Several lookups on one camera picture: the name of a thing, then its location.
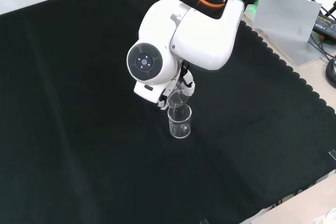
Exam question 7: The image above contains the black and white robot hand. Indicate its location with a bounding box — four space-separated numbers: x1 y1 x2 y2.
133 60 196 111

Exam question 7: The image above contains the clear glass beaker with water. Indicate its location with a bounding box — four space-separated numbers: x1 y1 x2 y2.
167 89 190 110

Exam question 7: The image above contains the black table cloth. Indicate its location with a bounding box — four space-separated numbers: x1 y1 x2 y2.
0 0 336 224

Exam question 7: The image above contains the pale grey board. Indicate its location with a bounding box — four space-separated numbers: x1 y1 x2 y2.
253 0 329 67

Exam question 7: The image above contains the black power adapter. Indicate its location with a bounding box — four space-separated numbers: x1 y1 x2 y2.
312 14 336 36

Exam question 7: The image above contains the black cable coil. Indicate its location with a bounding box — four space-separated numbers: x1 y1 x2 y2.
325 56 336 90

